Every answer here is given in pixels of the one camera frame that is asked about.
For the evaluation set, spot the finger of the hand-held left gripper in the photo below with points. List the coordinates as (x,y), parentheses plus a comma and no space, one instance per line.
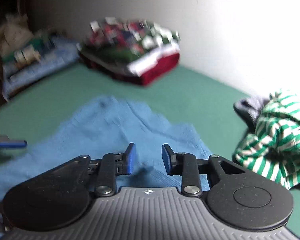
(10,144)

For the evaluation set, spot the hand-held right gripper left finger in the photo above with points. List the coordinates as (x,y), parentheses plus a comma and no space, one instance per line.
(131,158)

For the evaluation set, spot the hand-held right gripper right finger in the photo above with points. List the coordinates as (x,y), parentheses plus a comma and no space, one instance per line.
(166,160)

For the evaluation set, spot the blue knit sweater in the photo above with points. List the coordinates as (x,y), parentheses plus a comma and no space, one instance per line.
(102,130)

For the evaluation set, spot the stack of folded clothes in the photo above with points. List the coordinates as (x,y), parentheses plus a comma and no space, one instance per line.
(115,55)

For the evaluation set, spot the blue patterned towel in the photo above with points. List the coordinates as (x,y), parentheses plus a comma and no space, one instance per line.
(40,70)

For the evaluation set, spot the grey cloth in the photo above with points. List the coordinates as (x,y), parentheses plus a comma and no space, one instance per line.
(247,110)

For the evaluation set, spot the white folded garment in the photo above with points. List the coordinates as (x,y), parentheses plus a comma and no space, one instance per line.
(150,61)

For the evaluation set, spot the beige bundle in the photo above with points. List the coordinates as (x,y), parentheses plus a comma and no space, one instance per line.
(12,35)

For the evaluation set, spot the green white striped shirt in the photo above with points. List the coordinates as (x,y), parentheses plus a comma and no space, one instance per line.
(272,135)

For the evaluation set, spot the red navy plaid shirt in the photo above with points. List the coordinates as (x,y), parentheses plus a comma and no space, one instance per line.
(120,35)

